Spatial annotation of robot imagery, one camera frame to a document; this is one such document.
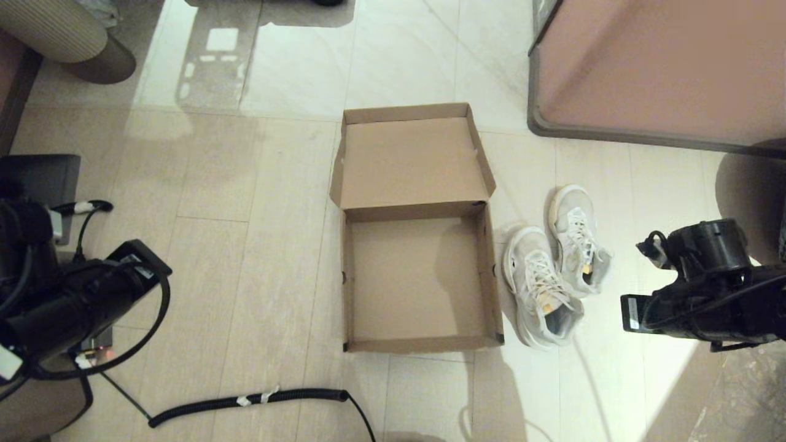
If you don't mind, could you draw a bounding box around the clear plastic bag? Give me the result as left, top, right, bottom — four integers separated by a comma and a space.
688, 344, 786, 442
77, 0, 117, 25

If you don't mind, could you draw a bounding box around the brown cardboard shoe box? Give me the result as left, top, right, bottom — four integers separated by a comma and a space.
330, 103, 505, 354

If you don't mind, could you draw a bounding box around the dark brown furniture edge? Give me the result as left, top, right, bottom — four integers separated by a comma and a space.
0, 28, 41, 154

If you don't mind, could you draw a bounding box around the white mesh sneaker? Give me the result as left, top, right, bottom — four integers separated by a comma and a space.
504, 226, 585, 349
548, 184, 613, 298

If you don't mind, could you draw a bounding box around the black corrugated cable conduit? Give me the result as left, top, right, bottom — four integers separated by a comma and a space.
147, 387, 376, 442

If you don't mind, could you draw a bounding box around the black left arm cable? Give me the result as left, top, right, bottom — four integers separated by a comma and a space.
0, 276, 171, 400

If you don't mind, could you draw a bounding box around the pink upholstered furniture grey trim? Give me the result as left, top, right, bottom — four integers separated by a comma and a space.
527, 0, 786, 154

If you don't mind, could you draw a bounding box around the ribbed beige pouf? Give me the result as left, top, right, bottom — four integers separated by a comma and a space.
0, 0, 137, 85

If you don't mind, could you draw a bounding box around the grey metal power device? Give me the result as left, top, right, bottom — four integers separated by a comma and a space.
74, 328, 114, 357

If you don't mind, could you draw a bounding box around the brown rounded seat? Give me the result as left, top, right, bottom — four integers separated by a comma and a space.
0, 362, 94, 442

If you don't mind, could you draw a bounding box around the thin black device cable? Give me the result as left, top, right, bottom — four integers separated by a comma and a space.
95, 367, 151, 423

